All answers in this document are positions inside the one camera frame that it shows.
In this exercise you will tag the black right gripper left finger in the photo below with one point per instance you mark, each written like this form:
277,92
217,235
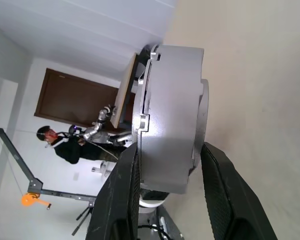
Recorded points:
115,200

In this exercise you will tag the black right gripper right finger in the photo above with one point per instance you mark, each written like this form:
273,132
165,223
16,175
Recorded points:
227,200

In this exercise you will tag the silver motor housing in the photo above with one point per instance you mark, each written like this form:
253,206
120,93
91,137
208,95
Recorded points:
175,112

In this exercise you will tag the white cylindrical fitting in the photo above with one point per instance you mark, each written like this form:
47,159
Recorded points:
105,170

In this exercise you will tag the black stand legs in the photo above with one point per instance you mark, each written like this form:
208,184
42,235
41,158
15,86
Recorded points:
82,217

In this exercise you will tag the person in black clothes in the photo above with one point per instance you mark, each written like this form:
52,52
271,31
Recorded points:
70,150

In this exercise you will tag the orange hand winch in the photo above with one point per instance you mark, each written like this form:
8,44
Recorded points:
27,198

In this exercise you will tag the brown wooden door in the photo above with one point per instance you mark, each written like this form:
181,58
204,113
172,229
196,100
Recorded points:
65,95

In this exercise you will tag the wooden table edge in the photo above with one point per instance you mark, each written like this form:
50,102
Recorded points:
143,53

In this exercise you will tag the white wall switch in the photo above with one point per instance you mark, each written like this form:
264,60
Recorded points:
76,176

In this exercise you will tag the black metal gantry frame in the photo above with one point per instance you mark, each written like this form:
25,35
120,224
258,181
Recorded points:
32,185

